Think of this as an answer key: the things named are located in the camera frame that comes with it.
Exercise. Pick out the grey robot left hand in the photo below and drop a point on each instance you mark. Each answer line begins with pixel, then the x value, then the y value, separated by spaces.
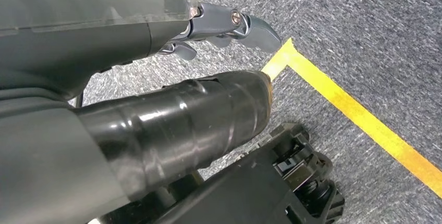
pixel 86 25

